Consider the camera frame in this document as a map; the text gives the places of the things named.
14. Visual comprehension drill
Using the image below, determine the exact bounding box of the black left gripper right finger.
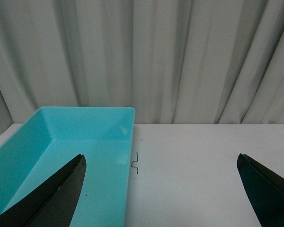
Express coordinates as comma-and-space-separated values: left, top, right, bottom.
237, 154, 284, 227

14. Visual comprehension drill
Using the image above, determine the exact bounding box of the turquoise plastic bin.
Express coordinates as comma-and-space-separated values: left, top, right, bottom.
0, 107, 135, 227

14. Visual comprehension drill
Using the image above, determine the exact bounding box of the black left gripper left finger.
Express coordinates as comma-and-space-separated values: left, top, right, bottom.
0, 154, 86, 227

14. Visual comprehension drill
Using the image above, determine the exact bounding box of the white pleated curtain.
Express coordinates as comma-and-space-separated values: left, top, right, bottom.
0, 0, 284, 135

